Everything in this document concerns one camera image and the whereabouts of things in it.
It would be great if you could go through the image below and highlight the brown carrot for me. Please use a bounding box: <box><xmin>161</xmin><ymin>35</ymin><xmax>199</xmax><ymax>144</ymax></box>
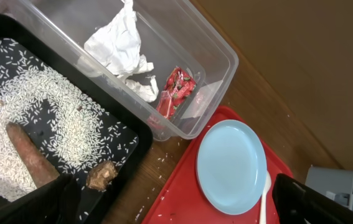
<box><xmin>6</xmin><ymin>122</ymin><xmax>60</xmax><ymax>188</ymax></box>

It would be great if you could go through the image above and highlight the red snack wrapper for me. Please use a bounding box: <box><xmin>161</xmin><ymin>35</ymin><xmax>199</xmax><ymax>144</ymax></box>
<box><xmin>156</xmin><ymin>67</ymin><xmax>197</xmax><ymax>119</ymax></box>

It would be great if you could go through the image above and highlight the white plastic spoon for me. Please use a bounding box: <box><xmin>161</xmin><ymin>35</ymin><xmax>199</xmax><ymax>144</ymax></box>
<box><xmin>259</xmin><ymin>172</ymin><xmax>271</xmax><ymax>224</ymax></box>

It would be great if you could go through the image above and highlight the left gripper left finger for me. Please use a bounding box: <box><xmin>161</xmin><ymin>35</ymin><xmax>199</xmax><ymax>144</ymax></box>
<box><xmin>0</xmin><ymin>174</ymin><xmax>81</xmax><ymax>224</ymax></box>

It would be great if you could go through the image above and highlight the light blue plate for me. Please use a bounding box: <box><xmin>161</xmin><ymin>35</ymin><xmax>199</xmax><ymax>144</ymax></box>
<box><xmin>196</xmin><ymin>119</ymin><xmax>267</xmax><ymax>215</ymax></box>

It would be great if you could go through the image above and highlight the white rice pile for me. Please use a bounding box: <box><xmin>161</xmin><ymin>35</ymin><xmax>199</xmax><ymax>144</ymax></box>
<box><xmin>0</xmin><ymin>38</ymin><xmax>139</xmax><ymax>201</ymax></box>

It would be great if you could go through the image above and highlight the black food waste tray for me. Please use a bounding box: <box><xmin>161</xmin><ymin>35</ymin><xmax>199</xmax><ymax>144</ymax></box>
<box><xmin>0</xmin><ymin>14</ymin><xmax>153</xmax><ymax>223</ymax></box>

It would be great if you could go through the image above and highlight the white tissue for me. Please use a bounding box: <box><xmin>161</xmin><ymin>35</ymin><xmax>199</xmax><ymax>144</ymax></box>
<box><xmin>83</xmin><ymin>0</ymin><xmax>159</xmax><ymax>103</ymax></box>

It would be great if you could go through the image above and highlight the red serving tray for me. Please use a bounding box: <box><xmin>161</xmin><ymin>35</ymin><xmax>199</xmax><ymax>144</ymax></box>
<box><xmin>141</xmin><ymin>105</ymin><xmax>294</xmax><ymax>224</ymax></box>

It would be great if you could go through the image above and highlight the brown food scrap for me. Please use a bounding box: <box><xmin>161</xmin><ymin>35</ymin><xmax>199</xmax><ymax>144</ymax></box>
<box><xmin>86</xmin><ymin>161</ymin><xmax>118</xmax><ymax>191</ymax></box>

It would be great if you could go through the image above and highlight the clear plastic waste bin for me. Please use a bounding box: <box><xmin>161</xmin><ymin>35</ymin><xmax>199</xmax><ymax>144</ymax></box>
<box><xmin>0</xmin><ymin>0</ymin><xmax>238</xmax><ymax>141</ymax></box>

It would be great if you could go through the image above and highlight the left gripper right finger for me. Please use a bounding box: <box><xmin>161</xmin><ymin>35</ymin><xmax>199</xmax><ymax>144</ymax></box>
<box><xmin>272</xmin><ymin>174</ymin><xmax>353</xmax><ymax>224</ymax></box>

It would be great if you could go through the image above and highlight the grey dishwasher rack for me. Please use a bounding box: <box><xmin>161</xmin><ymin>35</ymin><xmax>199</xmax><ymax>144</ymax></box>
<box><xmin>305</xmin><ymin>166</ymin><xmax>353</xmax><ymax>211</ymax></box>

